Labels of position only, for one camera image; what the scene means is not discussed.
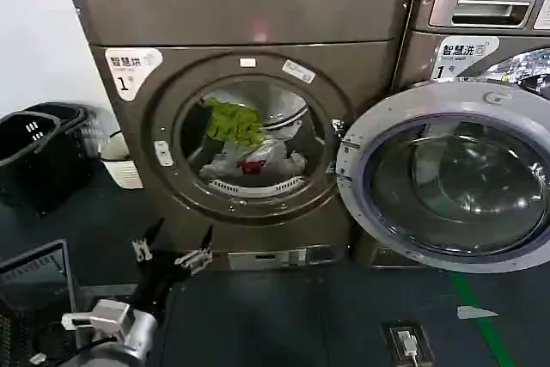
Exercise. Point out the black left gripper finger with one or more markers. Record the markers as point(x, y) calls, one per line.
point(148, 246)
point(199, 257)

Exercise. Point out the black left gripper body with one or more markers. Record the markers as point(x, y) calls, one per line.
point(157, 281)

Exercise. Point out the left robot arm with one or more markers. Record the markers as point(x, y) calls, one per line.
point(129, 337)

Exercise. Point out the white waste bin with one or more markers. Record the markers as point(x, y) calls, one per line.
point(122, 167)

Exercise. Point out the small red cloth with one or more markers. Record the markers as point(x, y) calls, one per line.
point(252, 166)

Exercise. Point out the dark mesh basket grey rim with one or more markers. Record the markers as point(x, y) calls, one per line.
point(38, 281)

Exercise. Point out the white garment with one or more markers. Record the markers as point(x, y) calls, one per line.
point(279, 152)

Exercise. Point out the green garment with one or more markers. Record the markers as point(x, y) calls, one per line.
point(232, 122)

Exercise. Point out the black plastic laundry basket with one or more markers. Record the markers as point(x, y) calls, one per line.
point(38, 160)

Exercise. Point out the metal floor socket box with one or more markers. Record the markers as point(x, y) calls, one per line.
point(397, 341)

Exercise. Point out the grey dryer with round opening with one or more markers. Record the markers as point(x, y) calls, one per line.
point(240, 19)

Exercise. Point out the round glass dryer door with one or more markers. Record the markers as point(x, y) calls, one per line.
point(455, 178)

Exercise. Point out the white arrow floor sticker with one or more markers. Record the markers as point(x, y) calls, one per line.
point(472, 312)

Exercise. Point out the green floor tape strip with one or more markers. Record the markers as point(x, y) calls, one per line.
point(481, 328)

